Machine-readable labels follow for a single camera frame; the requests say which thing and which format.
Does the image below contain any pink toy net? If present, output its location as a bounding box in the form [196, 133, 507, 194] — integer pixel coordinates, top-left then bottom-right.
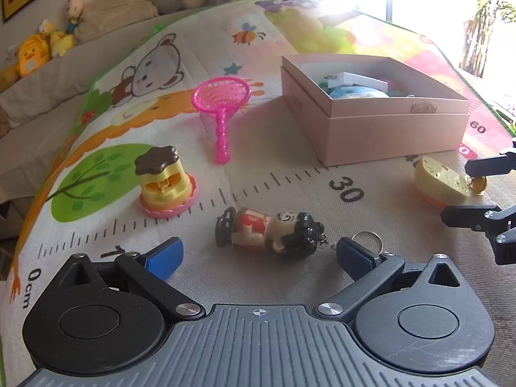
[191, 76, 253, 165]

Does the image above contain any printed cartoon play mat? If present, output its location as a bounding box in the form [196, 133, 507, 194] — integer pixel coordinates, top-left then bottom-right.
[0, 0, 516, 387]

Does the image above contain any white power adapter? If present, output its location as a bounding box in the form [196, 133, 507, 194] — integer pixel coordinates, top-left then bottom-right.
[324, 71, 388, 92]

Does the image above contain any small yellow bear plush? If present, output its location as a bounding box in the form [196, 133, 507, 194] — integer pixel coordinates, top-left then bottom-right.
[38, 19, 75, 57]

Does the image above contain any yellow dome toy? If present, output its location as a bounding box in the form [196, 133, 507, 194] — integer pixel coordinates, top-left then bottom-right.
[414, 156, 489, 207]

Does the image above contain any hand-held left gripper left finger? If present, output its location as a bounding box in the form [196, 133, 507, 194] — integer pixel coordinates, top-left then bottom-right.
[52, 237, 206, 322]

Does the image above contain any beige pillow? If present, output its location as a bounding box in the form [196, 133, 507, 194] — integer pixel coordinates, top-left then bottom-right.
[74, 0, 160, 43]

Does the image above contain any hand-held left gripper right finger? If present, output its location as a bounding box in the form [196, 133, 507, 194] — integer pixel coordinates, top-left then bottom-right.
[316, 237, 465, 324]

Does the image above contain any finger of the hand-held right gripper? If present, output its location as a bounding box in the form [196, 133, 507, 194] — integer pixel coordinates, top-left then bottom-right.
[441, 205, 516, 265]
[465, 139, 516, 178]

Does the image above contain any doll with red hat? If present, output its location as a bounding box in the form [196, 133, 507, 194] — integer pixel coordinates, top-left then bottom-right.
[64, 0, 85, 35]

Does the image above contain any pink cardboard box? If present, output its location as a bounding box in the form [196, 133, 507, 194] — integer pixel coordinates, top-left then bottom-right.
[281, 54, 472, 167]

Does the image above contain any figurine keychain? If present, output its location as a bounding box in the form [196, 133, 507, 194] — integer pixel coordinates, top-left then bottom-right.
[215, 206, 386, 261]

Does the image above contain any beige covered sofa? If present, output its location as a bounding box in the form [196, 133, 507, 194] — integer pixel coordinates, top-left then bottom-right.
[0, 6, 226, 243]

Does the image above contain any yellow long plush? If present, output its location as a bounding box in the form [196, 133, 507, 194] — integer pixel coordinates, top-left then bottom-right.
[0, 64, 19, 92]

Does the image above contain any yellow duck plush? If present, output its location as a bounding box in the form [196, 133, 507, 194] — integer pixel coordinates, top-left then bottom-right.
[16, 34, 53, 77]

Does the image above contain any yellow pudding toy brown top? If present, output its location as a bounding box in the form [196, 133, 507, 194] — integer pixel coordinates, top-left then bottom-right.
[134, 145, 199, 219]

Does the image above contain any blue tissue packet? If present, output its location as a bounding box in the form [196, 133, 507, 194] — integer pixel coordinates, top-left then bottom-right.
[328, 84, 390, 100]

